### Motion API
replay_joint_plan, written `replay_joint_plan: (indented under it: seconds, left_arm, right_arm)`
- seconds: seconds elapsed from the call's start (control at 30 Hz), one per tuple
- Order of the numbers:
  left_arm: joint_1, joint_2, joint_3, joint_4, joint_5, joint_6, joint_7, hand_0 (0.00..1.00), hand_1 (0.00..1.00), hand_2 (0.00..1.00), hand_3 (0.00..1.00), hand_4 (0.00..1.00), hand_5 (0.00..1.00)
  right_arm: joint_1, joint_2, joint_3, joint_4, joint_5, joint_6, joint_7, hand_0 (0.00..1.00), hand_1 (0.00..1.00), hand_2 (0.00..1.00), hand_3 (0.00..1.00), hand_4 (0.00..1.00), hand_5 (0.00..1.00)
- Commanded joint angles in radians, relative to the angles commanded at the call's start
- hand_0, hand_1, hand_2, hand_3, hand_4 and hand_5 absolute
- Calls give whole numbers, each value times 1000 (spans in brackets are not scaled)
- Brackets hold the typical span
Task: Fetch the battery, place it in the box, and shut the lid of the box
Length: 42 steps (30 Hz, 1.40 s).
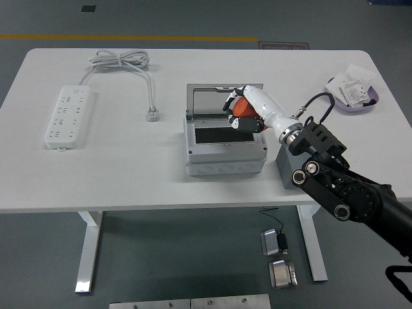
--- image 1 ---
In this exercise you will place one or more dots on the black square floor cover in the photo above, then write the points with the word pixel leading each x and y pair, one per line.
pixel 88 9

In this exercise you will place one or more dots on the white table leg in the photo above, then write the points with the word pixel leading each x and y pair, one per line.
pixel 313 248
pixel 88 251

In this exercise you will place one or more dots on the silver foot pedal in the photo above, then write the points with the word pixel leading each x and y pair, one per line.
pixel 281 273
pixel 270 243

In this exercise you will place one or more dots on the small black item in dish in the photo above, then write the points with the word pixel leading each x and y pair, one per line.
pixel 370 102

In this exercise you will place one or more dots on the grey block with round hole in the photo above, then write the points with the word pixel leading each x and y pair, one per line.
pixel 284 167

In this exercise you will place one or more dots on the plain white plastic bag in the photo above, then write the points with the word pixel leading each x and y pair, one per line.
pixel 362 72

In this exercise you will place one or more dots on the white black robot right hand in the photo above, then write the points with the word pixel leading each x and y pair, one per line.
pixel 267 107

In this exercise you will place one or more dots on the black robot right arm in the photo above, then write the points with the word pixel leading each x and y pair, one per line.
pixel 354 193

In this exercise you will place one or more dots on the orange cylindrical battery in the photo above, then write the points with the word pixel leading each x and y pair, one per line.
pixel 243 107

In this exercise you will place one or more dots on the grey metal plate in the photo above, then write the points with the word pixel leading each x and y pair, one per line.
pixel 148 305

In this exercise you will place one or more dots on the printed white socket card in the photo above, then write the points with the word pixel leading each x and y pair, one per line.
pixel 354 91

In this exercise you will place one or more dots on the smoky transparent hinged box lid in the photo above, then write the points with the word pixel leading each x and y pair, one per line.
pixel 206 99

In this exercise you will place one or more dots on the purple shallow dish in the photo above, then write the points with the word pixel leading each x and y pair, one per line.
pixel 354 110

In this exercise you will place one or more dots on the grey plastic junction box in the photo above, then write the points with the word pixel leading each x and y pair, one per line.
pixel 225 157

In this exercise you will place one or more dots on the small white packet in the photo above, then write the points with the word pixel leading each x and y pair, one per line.
pixel 334 85

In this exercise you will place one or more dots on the white power strip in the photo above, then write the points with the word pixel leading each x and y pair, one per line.
pixel 67 116

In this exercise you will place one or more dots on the brown floor sign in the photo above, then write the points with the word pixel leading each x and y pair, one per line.
pixel 283 46

